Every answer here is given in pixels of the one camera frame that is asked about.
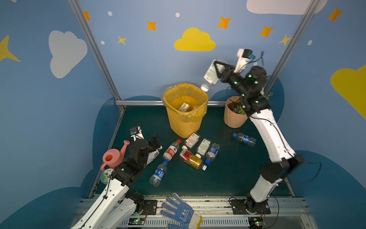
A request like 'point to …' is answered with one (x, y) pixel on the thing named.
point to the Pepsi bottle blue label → (245, 139)
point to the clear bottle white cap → (153, 155)
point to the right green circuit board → (256, 222)
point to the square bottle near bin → (191, 141)
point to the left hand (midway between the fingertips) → (151, 136)
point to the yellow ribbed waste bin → (183, 129)
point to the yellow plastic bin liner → (175, 93)
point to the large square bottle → (184, 107)
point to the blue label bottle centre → (211, 154)
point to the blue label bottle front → (155, 180)
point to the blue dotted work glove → (183, 213)
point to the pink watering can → (113, 158)
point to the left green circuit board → (136, 221)
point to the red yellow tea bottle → (192, 160)
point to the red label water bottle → (171, 151)
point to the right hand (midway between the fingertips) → (221, 60)
